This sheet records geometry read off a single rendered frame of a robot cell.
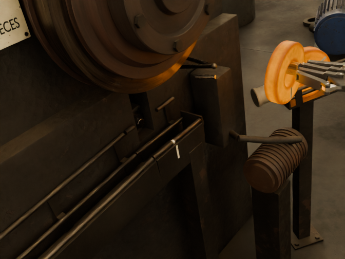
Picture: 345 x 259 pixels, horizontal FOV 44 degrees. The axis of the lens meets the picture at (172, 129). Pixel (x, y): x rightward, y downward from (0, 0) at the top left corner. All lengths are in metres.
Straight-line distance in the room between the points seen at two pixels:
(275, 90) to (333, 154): 1.20
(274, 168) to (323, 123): 1.17
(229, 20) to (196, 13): 0.44
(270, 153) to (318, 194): 0.70
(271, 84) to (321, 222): 0.93
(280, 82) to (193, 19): 0.27
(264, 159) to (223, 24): 0.42
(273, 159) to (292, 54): 0.36
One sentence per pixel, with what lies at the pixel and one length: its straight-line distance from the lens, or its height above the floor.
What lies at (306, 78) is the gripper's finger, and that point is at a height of 0.84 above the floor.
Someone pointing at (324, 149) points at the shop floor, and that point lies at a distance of 2.23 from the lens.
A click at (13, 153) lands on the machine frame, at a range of 0.91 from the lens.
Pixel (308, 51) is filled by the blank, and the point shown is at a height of 0.78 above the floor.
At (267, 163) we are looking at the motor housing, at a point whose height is 0.53.
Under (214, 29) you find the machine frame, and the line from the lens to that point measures 1.30.
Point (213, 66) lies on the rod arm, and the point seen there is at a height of 0.90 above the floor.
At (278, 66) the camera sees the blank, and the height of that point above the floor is 0.87.
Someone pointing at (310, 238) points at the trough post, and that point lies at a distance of 1.77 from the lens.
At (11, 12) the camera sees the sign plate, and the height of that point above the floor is 1.12.
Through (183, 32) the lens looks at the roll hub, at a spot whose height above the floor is 1.01.
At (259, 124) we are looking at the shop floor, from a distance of 2.42.
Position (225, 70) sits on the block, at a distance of 1.20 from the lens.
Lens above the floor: 1.31
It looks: 32 degrees down
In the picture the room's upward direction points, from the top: 11 degrees counter-clockwise
